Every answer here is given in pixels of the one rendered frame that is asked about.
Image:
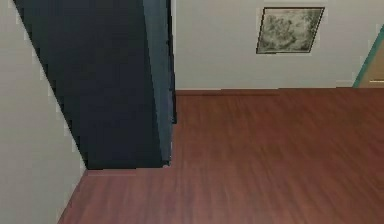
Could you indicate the dark blue cupboard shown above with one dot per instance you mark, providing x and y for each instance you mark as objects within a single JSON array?
[{"x": 106, "y": 83}]

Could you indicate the framed grey-green picture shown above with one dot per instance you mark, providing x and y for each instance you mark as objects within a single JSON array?
[{"x": 289, "y": 30}]

